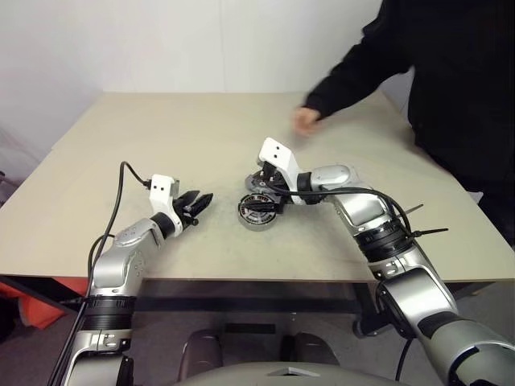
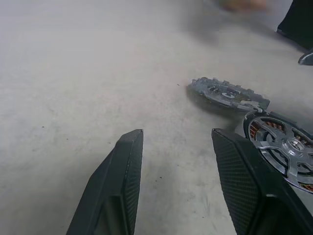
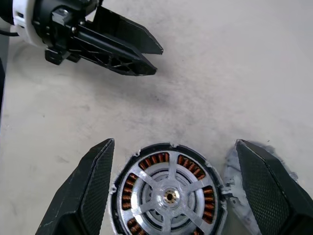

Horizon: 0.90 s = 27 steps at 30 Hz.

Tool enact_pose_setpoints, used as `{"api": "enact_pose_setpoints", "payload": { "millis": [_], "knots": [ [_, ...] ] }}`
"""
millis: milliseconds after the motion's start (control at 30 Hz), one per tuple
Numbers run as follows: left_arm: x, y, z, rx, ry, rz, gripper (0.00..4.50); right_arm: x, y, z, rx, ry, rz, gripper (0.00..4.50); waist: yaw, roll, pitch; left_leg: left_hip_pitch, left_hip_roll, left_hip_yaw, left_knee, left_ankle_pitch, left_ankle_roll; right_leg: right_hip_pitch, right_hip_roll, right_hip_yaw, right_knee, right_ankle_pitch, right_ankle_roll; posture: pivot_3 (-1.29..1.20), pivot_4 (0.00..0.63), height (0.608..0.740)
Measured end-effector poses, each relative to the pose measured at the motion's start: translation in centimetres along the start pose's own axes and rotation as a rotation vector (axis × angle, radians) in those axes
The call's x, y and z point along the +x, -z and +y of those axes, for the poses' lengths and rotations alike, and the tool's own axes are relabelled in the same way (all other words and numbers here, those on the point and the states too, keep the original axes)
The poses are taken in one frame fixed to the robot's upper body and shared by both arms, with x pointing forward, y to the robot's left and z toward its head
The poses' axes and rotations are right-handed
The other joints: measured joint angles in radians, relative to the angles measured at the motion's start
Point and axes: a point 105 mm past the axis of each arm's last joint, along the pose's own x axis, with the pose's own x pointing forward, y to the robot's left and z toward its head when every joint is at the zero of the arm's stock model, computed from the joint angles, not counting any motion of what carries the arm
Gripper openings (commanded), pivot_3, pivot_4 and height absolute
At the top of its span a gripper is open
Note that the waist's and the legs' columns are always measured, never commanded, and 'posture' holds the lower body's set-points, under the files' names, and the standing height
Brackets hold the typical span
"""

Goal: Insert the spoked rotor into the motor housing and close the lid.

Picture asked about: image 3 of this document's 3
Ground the motor housing with copper windings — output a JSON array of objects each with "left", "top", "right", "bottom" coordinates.
[{"left": 110, "top": 143, "right": 227, "bottom": 235}]

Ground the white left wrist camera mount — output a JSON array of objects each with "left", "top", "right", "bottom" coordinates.
[{"left": 12, "top": 0, "right": 47, "bottom": 47}]

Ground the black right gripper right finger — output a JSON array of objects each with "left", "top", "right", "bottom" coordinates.
[{"left": 235, "top": 139, "right": 313, "bottom": 235}]

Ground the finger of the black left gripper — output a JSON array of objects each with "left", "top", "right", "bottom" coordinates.
[
  {"left": 73, "top": 23, "right": 157, "bottom": 76},
  {"left": 94, "top": 6, "right": 164, "bottom": 55}
]

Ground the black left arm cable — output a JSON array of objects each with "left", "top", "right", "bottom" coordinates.
[{"left": 0, "top": 29, "right": 20, "bottom": 37}]

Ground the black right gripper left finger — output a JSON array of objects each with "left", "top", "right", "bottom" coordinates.
[{"left": 35, "top": 138, "right": 115, "bottom": 235}]

